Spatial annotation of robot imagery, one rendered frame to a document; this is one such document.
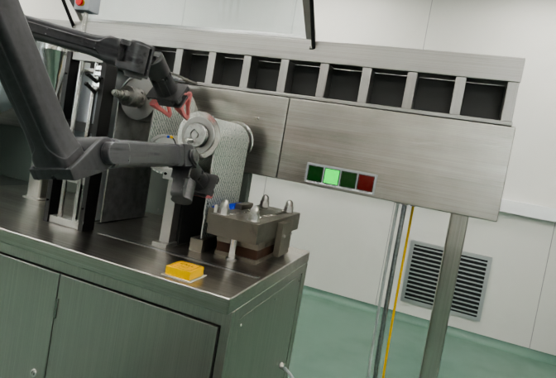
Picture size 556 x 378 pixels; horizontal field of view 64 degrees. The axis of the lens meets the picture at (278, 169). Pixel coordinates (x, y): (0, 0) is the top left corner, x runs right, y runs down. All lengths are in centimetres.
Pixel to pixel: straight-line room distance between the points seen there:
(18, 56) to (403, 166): 117
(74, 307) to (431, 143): 117
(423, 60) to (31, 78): 119
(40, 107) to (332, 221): 342
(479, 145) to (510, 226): 241
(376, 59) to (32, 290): 128
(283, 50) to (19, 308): 118
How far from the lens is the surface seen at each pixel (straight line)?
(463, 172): 153
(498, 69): 158
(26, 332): 151
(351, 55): 161
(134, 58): 112
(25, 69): 73
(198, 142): 136
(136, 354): 127
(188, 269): 114
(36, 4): 616
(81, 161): 78
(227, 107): 173
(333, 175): 156
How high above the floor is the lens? 126
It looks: 3 degrees down
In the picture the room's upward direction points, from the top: 10 degrees clockwise
